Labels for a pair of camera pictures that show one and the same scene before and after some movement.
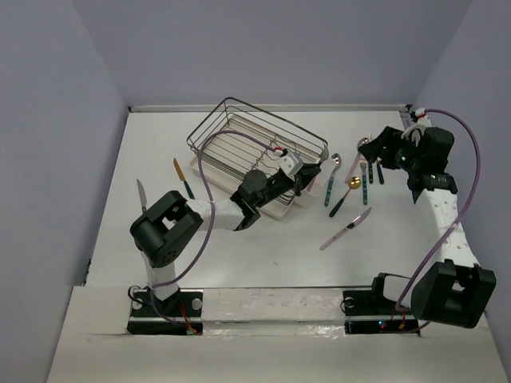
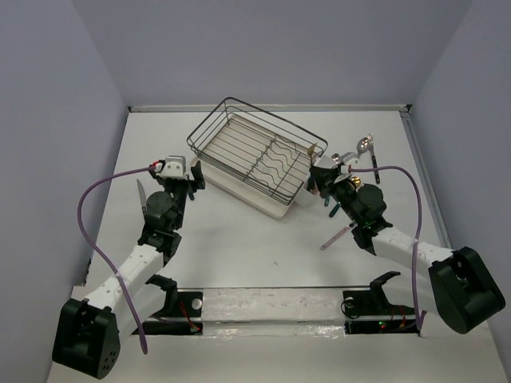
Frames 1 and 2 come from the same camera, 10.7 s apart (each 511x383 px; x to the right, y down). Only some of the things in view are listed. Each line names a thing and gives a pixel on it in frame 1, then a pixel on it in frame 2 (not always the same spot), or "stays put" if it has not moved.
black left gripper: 302,178 → 196,183
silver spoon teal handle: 337,159 stays put
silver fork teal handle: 363,164 → 310,149
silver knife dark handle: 142,196 stays put
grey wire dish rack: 239,138 stays put
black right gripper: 390,139 → 325,178
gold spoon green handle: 354,183 stays put
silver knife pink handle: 350,226 stays put
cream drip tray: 266,167 stays put
